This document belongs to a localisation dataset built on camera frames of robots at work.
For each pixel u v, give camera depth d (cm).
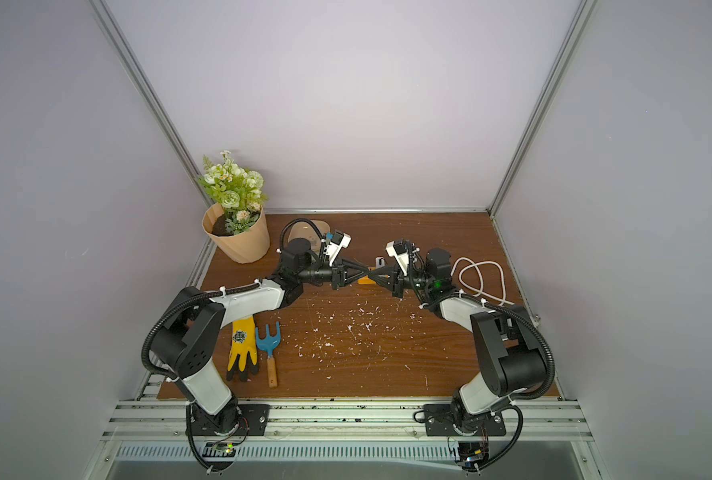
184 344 47
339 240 74
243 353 82
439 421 73
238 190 90
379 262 95
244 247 95
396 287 74
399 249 73
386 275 79
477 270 102
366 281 79
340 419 74
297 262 69
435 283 71
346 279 76
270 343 85
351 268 75
